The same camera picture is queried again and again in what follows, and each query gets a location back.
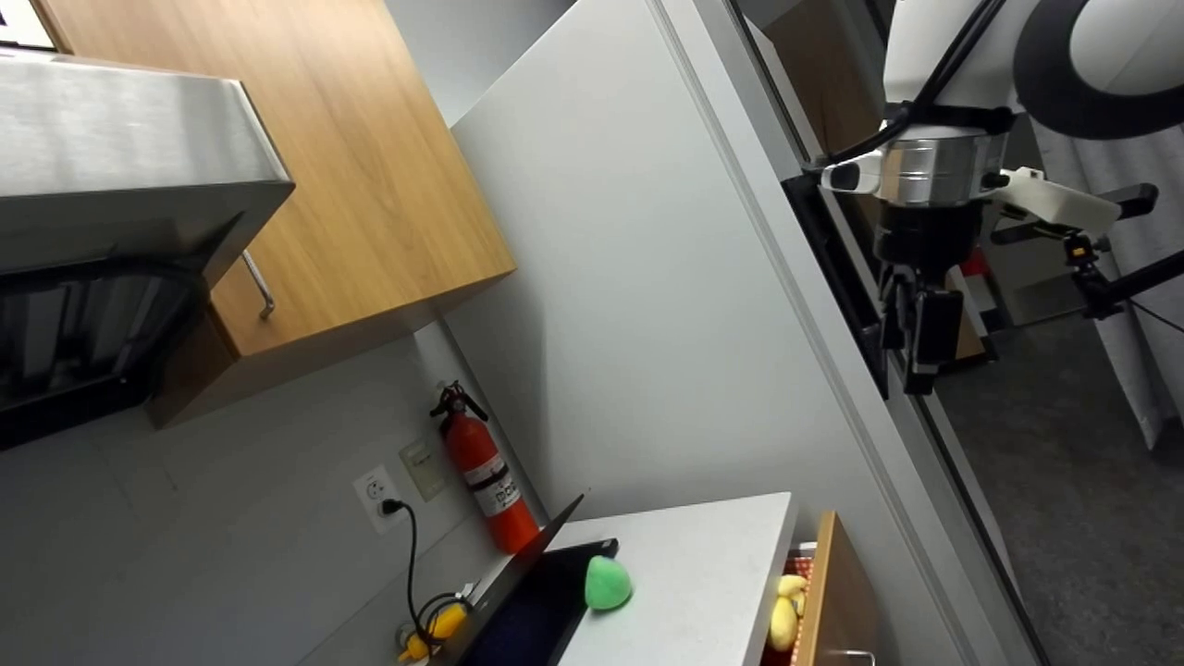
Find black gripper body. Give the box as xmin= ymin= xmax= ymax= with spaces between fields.
xmin=870 ymin=201 xmax=990 ymax=297

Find beige wall switch plate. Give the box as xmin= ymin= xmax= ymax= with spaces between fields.
xmin=397 ymin=438 xmax=455 ymax=502

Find black camera stand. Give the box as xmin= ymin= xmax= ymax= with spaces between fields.
xmin=983 ymin=227 xmax=1184 ymax=328

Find grey refrigerator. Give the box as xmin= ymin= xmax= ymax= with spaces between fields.
xmin=442 ymin=0 xmax=1053 ymax=666

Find steel range hood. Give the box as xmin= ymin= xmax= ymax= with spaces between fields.
xmin=0 ymin=48 xmax=299 ymax=452

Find wooden drawer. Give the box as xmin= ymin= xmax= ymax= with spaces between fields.
xmin=761 ymin=505 xmax=886 ymax=666

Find silver cabinet handle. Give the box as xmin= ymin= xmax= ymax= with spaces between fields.
xmin=238 ymin=246 xmax=278 ymax=325

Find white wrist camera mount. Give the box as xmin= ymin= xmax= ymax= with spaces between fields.
xmin=816 ymin=153 xmax=1123 ymax=242

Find black stereo camera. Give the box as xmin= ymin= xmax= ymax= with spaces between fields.
xmin=1100 ymin=182 xmax=1165 ymax=230

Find yellow plush banana toy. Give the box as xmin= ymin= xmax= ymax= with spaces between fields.
xmin=761 ymin=571 xmax=814 ymax=653

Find black power cable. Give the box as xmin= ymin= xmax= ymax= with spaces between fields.
xmin=376 ymin=492 xmax=429 ymax=637

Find green plush toy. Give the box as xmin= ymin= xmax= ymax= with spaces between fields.
xmin=578 ymin=552 xmax=641 ymax=616

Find white wall outlet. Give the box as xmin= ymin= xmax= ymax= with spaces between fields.
xmin=351 ymin=464 xmax=405 ymax=522

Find red fire extinguisher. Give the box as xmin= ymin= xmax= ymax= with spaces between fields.
xmin=424 ymin=378 xmax=549 ymax=560

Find black laptop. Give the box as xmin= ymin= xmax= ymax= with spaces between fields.
xmin=450 ymin=489 xmax=624 ymax=666

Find wooden cabinet with handle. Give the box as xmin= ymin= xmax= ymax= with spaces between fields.
xmin=33 ymin=0 xmax=520 ymax=430

